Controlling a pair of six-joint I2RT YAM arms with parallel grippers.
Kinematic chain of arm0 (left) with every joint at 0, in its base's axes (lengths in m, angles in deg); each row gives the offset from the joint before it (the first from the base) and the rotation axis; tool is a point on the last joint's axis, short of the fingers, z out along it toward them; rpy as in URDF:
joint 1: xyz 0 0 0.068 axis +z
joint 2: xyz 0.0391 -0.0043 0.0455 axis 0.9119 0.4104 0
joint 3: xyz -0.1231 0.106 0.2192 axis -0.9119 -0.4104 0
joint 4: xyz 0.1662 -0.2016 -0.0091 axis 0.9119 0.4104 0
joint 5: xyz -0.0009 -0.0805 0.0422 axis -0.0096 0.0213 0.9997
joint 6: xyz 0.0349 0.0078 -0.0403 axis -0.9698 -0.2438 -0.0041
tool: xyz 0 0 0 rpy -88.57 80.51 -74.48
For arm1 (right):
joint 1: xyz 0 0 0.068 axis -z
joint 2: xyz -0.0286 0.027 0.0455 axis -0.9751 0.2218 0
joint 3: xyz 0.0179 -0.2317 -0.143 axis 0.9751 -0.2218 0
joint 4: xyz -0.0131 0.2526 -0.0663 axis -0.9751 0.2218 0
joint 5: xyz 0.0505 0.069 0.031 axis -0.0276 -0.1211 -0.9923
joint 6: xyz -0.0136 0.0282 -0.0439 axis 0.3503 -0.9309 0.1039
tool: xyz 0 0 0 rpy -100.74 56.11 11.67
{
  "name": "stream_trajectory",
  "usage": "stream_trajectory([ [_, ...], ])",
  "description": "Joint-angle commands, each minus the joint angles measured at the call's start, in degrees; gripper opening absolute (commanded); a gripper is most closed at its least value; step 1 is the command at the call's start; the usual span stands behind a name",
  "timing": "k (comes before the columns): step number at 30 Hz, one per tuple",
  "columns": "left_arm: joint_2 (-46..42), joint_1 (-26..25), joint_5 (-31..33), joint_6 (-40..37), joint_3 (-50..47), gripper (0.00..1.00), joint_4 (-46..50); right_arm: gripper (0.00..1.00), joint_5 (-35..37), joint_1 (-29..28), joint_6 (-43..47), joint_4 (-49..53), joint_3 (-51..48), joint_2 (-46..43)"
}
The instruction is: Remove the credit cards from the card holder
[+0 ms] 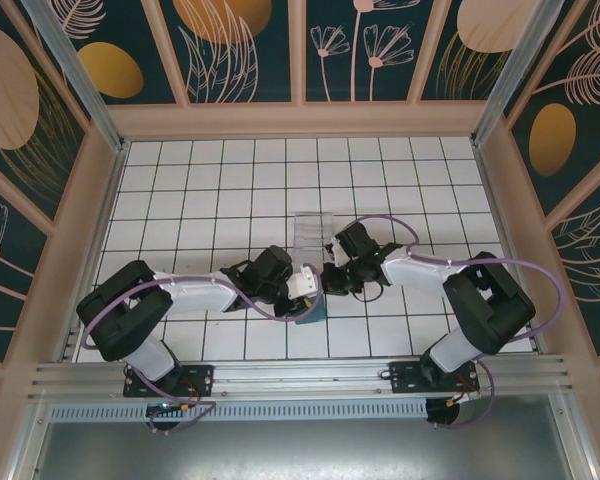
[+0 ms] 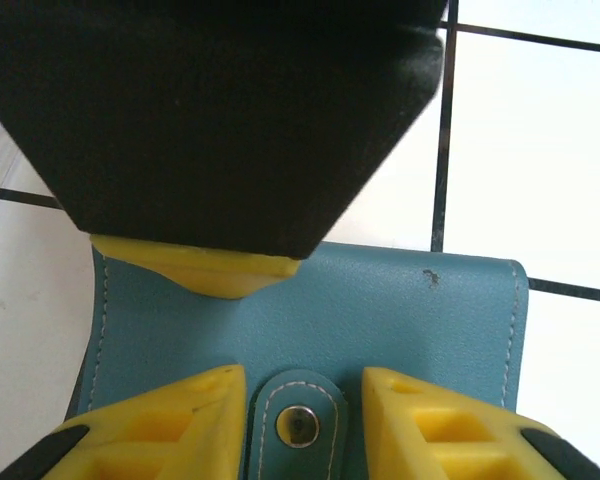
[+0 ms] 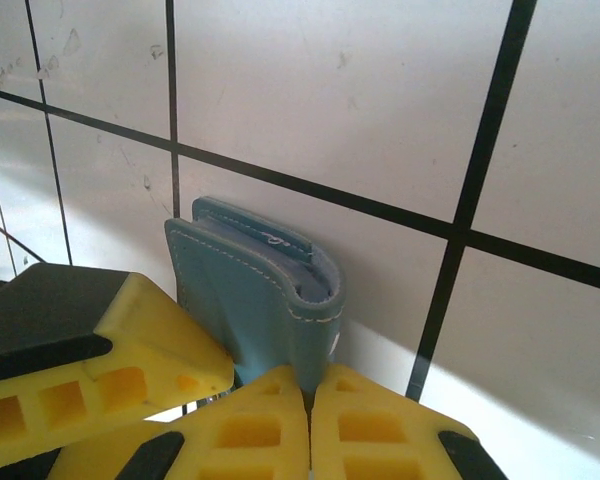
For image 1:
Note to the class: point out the aluminium table edge strip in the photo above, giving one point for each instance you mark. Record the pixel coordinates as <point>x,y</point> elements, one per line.
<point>97,250</point>
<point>510,250</point>

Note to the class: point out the blue leather card holder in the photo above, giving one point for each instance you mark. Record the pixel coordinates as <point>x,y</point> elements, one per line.
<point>317,316</point>

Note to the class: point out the aluminium mounting rail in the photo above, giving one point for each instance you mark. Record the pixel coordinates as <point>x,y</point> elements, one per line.
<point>300,375</point>

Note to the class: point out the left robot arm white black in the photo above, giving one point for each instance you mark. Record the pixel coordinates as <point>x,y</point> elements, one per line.
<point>195,295</point>

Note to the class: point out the grey metal sheet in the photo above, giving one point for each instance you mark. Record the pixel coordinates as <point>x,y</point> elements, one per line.
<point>300,450</point>

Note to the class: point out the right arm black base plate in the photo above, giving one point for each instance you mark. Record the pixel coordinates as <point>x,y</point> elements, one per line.
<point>402,375</point>

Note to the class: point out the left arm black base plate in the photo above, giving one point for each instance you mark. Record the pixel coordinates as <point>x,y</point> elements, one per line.
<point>202,375</point>

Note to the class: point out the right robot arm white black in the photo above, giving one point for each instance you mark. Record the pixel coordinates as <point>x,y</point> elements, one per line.
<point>420,272</point>

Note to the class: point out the aluminium frame post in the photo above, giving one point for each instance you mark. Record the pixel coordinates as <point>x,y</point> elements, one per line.
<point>77,75</point>
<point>510,75</point>

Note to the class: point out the clear acrylic card stand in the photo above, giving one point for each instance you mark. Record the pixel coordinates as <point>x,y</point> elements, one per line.
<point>310,232</point>

